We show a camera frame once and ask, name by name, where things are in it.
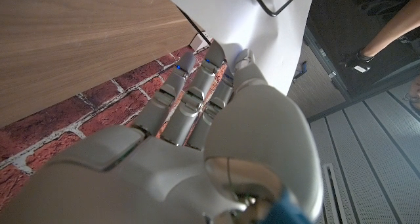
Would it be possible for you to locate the black shoe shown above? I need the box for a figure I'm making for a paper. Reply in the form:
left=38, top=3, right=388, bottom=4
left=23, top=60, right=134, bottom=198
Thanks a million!
left=339, top=49, right=375, bottom=74

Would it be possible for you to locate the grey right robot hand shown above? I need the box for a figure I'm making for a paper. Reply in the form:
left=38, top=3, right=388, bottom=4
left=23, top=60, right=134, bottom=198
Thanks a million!
left=0, top=39, right=325, bottom=224

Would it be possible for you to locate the white power outlet box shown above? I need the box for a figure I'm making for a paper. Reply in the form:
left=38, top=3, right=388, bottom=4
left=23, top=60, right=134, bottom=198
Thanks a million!
left=189, top=32, right=214, bottom=53

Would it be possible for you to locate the black wire file holder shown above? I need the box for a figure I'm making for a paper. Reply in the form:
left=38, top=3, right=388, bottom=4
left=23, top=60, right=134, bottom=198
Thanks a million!
left=177, top=0, right=306, bottom=46

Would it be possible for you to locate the brick print backdrop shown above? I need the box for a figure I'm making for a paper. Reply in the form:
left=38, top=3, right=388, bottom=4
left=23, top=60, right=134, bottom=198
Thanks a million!
left=0, top=45, right=230, bottom=212

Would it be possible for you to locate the small blue clamp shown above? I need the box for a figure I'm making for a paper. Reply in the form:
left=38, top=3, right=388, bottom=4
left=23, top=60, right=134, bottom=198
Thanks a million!
left=293, top=61, right=308, bottom=81

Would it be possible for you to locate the white paper file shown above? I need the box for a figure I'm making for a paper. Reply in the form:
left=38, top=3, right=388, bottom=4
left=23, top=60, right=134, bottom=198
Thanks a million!
left=156, top=0, right=316, bottom=96

